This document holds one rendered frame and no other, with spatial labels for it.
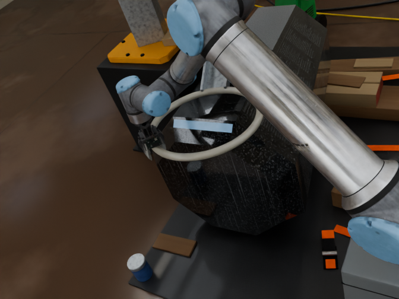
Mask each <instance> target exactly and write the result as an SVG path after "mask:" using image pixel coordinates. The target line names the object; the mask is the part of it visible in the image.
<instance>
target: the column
mask: <svg viewBox="0 0 399 299"><path fill-rule="evenodd" d="M118 1H119V4H120V6H121V8H122V10H123V13H124V15H125V18H126V20H127V22H128V24H129V27H130V29H131V31H132V34H133V36H134V38H135V41H136V43H137V45H138V47H142V46H146V45H148V44H152V43H156V42H160V41H162V38H163V36H164V35H165V34H166V33H167V24H166V21H165V19H164V16H163V13H162V10H161V8H160V5H159V2H158V0H118Z"/></svg>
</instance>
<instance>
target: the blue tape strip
mask: <svg viewBox="0 0 399 299"><path fill-rule="evenodd" d="M173 127H174V128H184V129H197V130H204V131H216V132H228V133H232V127H233V124H228V123H214V122H199V121H191V120H177V119H174V124H173Z"/></svg>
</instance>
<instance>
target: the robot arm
mask: <svg viewBox="0 0 399 299"><path fill-rule="evenodd" d="M255 1H256V0H177V1H176V2H175V3H174V4H172V5H171V6H170V8H169V10H168V12H167V26H168V28H169V32H170V35H171V37H172V39H173V40H174V42H175V43H176V45H177V46H178V48H180V52H179V54H178V56H177V57H176V59H175V61H174V62H173V63H172V64H171V66H170V68H169V69H168V70H167V71H166V72H165V73H164V74H163V75H162V76H160V77H159V78H158V79H156V80H155V81H154V82H153V83H152V84H151V85H149V86H146V85H143V84H141V83H140V79H139V78H138V77H137V76H134V75H133V76H129V77H126V78H124V79H122V80H120V81H119V82H118V83H117V85H116V90H117V93H118V94H119V97H120V99H121V101H122V104H123V106H124V108H125V110H126V113H127V115H128V117H129V119H130V122H131V123H133V124H134V125H135V126H138V127H139V128H141V129H140V130H139V133H138V135H139V136H138V143H139V145H140V147H141V148H142V150H143V151H144V153H145V155H146V156H147V157H148V159H150V160H151V161H152V160H153V159H152V156H151V154H150V153H151V152H150V149H152V148H154V147H157V146H160V147H162V148H163V149H165V150H166V144H165V142H164V136H163V134H162V132H161V131H160V130H159V129H156V126H153V125H150V122H151V120H152V116H155V117H159V116H162V115H164V114H166V113H167V111H168V110H169V108H170V105H171V101H172V100H173V99H174V98H175V97H176V96H178V95H179V94H180V93H181V92H182V91H183V90H184V89H186V88H187V87H188V86H189V85H191V84H192V83H193V82H194V81H195V80H196V78H197V73H198V71H199V70H200V69H201V67H202V66H203V64H205V62H206V61H210V62H211V63H212V64H213V66H214V67H215V68H216V69H217V70H218V71H219V72H220V73H221V74H222V75H223V76H224V77H225V78H226V79H227V80H228V81H229V82H230V83H231V84H232V85H233V86H234V87H235V88H236V89H237V90H238V91H239V92H240V93H241V94H242V95H243V96H244V97H245V98H246V99H247V100H248V101H249V102H250V103H251V104H252V105H253V106H254V107H255V108H256V109H257V110H258V111H259V112H260V113H261V114H262V115H263V116H264V117H265V118H266V119H267V120H268V121H269V122H270V123H271V124H272V125H273V126H274V127H275V128H276V129H277V130H278V131H279V132H280V133H281V134H282V135H283V136H284V137H285V138H286V139H287V140H288V141H289V142H290V143H291V144H292V145H293V146H294V147H295V148H296V149H297V150H298V151H299V152H300V153H301V154H302V155H303V156H304V157H305V158H306V159H307V160H308V161H309V162H310V163H311V164H312V165H313V166H314V167H315V168H316V169H317V170H318V171H319V172H320V173H321V174H322V175H323V176H324V177H325V178H326V179H327V180H328V181H329V182H330V183H331V184H332V185H333V186H334V187H335V188H336V189H337V190H338V191H339V192H340V193H341V195H342V202H341V206H342V207H343V209H344V210H345V211H346V212H347V213H348V214H349V215H350V216H351V217H352V219H351V220H350V221H349V223H348V227H347V229H348V232H349V234H350V237H351V238H352V239H353V240H354V241H355V243H357V244H358V245H359V246H361V247H362V248H363V250H365V251H367V252H368V253H370V254H371V255H373V256H375V257H377V258H379V259H381V260H384V261H386V262H391V263H394V264H398V265H399V157H398V158H397V160H396V161H395V160H382V159H380V158H379V157H378V156H377V155H376V154H375V153H374V152H373V151H372V150H371V149H370V148H369V147H368V146H367V145H366V144H365V143H364V142H363V141H362V140H361V139H360V138H359V137H358V136H357V135H356V134H355V133H354V132H353V131H352V130H351V129H350V128H349V127H348V126H347V125H346V124H345V123H344V122H343V121H342V120H341V119H340V118H339V117H338V116H337V115H336V114H335V113H334V112H333V111H332V110H331V109H330V108H329V107H328V106H327V105H326V104H325V103H324V102H323V101H322V100H321V99H320V98H319V97H318V96H317V95H316V94H315V93H314V92H313V91H312V90H311V89H310V88H309V87H308V86H307V85H306V84H305V83H304V82H303V81H302V80H301V79H300V78H299V77H298V76H297V75H296V74H295V73H294V72H293V71H292V70H291V69H290V68H289V67H288V66H287V65H286V64H285V63H284V62H283V61H282V60H281V59H280V58H279V57H278V56H277V55H276V54H275V53H274V52H273V51H272V50H271V49H270V48H269V47H268V46H267V45H266V44H265V43H264V42H263V41H262V40H261V39H260V38H259V37H258V36H257V35H256V34H255V33H254V32H253V31H252V30H251V29H250V28H249V27H248V26H247V25H246V24H245V23H244V20H245V19H246V18H247V17H248V15H249V14H250V13H251V11H252V10H253V8H254V5H255Z"/></svg>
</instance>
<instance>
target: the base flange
mask: <svg viewBox="0 0 399 299"><path fill-rule="evenodd" d="M179 49H180V48H178V46H177V45H176V46H164V45H163V42H162V41H160V42H156V43H152V44H148V45H146V46H142V47H138V45H137V43H136V41H135V38H134V36H133V34H132V32H131V33H130V34H129V35H127V36H126V37H125V38H124V39H123V40H122V41H121V42H120V43H119V44H118V45H117V46H116V47H115V48H114V49H113V50H112V51H111V52H110V53H109V54H108V58H109V61H110V62H112V63H150V64H163V63H166V62H168V61H170V60H171V58H172V57H173V56H174V55H175V54H176V53H177V51H178V50H179Z"/></svg>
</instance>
